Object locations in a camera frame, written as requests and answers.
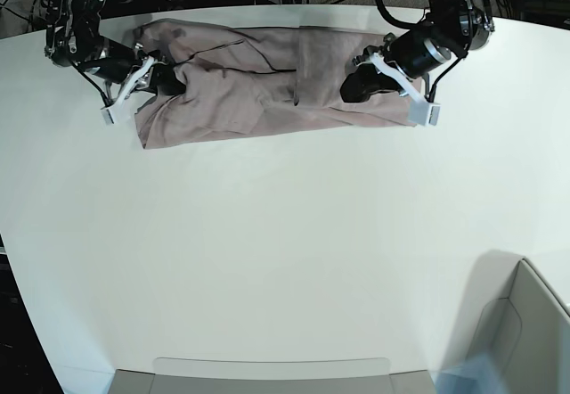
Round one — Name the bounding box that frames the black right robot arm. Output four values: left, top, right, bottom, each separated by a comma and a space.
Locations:
45, 0, 185, 105

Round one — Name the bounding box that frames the mauve pink T-shirt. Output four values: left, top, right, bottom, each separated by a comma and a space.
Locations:
134, 20, 411, 150

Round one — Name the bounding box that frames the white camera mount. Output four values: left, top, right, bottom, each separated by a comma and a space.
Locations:
352, 45, 441, 126
101, 55, 159, 125

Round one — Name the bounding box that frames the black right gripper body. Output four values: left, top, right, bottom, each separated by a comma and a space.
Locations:
88, 37, 148, 84

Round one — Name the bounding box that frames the grey bin at right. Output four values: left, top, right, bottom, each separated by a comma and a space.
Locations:
462, 259, 569, 393

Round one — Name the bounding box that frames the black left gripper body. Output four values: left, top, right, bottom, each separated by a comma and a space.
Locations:
379, 20, 452, 79

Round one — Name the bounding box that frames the grey tray at bottom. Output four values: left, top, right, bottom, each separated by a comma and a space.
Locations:
109, 357, 436, 393

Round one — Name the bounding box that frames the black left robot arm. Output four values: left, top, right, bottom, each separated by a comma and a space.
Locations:
340, 0, 494, 103

